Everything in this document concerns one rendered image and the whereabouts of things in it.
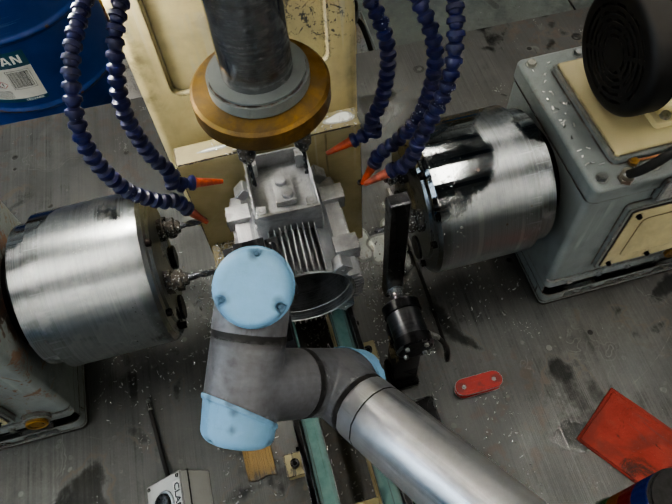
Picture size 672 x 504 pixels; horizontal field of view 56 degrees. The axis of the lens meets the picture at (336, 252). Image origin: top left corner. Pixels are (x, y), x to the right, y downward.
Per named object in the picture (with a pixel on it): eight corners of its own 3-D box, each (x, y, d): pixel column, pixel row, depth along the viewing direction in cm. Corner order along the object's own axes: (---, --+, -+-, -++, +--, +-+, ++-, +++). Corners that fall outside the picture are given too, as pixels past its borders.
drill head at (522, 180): (347, 198, 121) (342, 106, 100) (545, 150, 125) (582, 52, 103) (385, 311, 108) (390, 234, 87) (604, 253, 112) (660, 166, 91)
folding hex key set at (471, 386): (496, 371, 114) (498, 368, 112) (503, 388, 112) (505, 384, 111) (451, 384, 113) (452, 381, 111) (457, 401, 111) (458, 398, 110)
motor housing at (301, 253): (239, 239, 117) (217, 177, 100) (337, 217, 118) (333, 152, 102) (257, 336, 107) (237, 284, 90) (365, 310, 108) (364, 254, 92)
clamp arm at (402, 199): (380, 284, 102) (383, 191, 80) (398, 280, 102) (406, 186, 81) (387, 303, 100) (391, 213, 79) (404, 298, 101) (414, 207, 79)
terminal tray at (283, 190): (247, 185, 104) (239, 157, 98) (309, 172, 105) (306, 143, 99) (259, 245, 98) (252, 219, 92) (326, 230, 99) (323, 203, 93)
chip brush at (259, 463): (225, 373, 116) (224, 371, 115) (251, 365, 117) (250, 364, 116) (249, 484, 106) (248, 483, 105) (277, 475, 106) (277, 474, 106)
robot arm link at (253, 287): (202, 332, 56) (214, 238, 56) (214, 322, 67) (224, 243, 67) (289, 342, 57) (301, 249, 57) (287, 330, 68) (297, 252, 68)
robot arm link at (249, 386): (316, 445, 64) (329, 338, 65) (226, 459, 56) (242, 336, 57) (267, 426, 70) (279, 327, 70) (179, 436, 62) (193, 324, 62)
